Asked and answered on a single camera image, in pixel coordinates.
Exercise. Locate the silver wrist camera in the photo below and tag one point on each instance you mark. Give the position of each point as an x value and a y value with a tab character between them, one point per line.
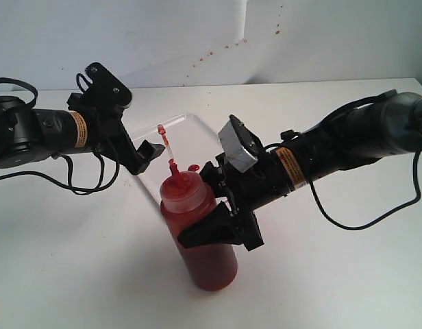
100	88
238	144

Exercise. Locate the red sauce blob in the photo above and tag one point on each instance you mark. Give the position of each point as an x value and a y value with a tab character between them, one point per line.
194	167

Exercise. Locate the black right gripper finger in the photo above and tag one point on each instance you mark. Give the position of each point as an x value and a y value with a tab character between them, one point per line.
218	227

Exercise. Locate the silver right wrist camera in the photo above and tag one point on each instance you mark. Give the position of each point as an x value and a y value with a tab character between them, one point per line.
238	144

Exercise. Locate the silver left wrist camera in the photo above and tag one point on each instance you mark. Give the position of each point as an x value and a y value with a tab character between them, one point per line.
100	88

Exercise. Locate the red sauce squeeze bottle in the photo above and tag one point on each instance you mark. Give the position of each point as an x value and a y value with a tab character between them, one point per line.
186	200

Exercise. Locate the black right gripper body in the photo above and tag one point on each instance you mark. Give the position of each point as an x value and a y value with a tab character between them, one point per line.
265	182

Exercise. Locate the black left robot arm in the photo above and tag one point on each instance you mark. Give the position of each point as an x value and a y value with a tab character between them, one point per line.
32	134

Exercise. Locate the white rectangular tray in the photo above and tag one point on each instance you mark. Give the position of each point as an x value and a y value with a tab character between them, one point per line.
192	142

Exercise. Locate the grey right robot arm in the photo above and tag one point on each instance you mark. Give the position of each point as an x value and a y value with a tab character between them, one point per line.
354	135

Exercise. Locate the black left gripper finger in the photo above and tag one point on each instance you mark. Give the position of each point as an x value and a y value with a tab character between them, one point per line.
149	151

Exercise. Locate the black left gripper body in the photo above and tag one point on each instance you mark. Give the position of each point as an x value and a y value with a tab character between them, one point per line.
103	113

